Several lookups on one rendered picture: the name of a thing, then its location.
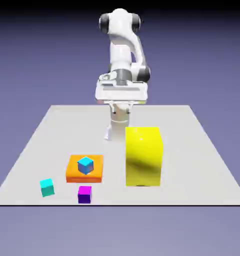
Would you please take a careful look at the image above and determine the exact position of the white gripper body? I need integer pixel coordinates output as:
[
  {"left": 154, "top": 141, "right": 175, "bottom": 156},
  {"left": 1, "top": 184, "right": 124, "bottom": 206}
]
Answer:
[{"left": 94, "top": 79, "right": 149, "bottom": 106}]

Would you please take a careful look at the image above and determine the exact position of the small blue cube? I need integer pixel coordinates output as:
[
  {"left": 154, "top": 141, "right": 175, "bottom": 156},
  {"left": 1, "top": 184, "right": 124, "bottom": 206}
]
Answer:
[{"left": 77, "top": 156, "right": 95, "bottom": 176}]

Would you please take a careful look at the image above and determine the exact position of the small purple cube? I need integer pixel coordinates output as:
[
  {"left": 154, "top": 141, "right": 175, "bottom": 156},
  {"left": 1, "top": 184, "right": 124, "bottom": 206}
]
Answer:
[{"left": 77, "top": 185, "right": 93, "bottom": 204}]

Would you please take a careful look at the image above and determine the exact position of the small teal cube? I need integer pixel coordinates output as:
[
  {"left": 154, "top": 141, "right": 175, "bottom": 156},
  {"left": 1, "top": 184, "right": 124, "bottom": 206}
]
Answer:
[{"left": 39, "top": 178, "right": 56, "bottom": 198}]

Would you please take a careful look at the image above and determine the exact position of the large yellow box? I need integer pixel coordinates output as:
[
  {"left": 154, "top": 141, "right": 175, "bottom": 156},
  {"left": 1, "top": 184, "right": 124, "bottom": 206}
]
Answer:
[{"left": 125, "top": 126, "right": 164, "bottom": 187}]

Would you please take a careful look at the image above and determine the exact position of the large orange box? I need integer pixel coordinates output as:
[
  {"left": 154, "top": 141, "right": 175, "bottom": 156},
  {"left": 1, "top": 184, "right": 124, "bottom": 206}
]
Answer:
[{"left": 65, "top": 154, "right": 104, "bottom": 184}]

